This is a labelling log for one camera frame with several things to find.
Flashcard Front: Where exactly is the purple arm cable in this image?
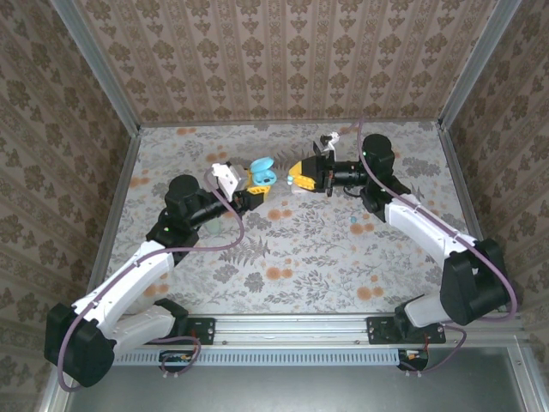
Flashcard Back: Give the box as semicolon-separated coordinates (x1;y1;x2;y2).
349;114;519;375
57;166;246;392

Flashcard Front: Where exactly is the floral patterned tablecloth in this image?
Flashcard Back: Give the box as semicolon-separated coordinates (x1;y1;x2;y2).
109;122;494;317

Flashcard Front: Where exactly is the thin black wire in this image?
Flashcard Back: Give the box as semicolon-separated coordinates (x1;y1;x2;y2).
342;187;371;203

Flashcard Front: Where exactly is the aluminium corner post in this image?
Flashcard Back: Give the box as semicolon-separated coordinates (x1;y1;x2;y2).
437;0;523;128
49;0;143;135

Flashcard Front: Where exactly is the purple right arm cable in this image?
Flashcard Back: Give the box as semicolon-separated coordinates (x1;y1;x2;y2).
349;114;519;375

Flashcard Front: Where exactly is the aluminium side rail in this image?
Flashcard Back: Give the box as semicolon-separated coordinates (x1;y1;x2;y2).
81;126;142;317
437;122;507;314

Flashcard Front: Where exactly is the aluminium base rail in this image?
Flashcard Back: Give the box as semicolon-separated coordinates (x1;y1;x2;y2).
63;312;527;349

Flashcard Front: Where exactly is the black controller board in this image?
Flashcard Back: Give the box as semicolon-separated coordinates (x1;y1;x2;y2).
396;348;431;373
157;349;202;373

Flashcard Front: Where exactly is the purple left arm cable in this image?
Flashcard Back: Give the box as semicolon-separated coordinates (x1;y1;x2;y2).
57;166;246;392

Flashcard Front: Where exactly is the slotted grey cable duct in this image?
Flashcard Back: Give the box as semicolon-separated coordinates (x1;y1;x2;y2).
113;348;404;367

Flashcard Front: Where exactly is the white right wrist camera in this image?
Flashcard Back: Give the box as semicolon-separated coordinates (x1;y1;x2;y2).
311;131;343;156

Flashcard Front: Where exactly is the grey metal panel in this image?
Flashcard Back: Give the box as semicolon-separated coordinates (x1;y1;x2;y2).
63;348;531;412

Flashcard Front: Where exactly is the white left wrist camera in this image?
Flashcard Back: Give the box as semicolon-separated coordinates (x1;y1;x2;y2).
209;161;248;202

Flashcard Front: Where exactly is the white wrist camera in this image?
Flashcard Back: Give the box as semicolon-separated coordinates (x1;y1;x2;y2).
209;161;248;202
311;131;343;156

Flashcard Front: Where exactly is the light blue earbud charging case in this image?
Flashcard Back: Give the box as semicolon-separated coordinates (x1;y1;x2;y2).
250;156;276;187

